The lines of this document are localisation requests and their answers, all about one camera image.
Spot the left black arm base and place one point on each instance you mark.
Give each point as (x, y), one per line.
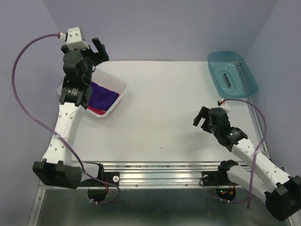
(103, 186)

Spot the aluminium mounting rail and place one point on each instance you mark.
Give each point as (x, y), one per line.
(154, 174)

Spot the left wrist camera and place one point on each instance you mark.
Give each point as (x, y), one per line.
(74, 39)

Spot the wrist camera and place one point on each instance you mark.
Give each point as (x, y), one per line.
(74, 39)
(224, 105)

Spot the purple towel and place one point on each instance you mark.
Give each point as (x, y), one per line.
(102, 98)

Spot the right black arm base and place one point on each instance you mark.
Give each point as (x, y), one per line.
(220, 178)

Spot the teal plastic tray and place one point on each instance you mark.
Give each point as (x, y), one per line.
(231, 75)

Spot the pink microfiber towel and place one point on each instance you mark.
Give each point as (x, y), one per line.
(96, 111)

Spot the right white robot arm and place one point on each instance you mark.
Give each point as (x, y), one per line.
(279, 191)

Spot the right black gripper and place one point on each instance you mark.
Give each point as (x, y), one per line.
(203, 113)

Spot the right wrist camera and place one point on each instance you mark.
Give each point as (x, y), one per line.
(224, 105)

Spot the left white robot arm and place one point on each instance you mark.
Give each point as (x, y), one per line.
(55, 168)

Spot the white plastic basket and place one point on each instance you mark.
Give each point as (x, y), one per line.
(111, 82)

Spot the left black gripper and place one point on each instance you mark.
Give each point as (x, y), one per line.
(99, 57)

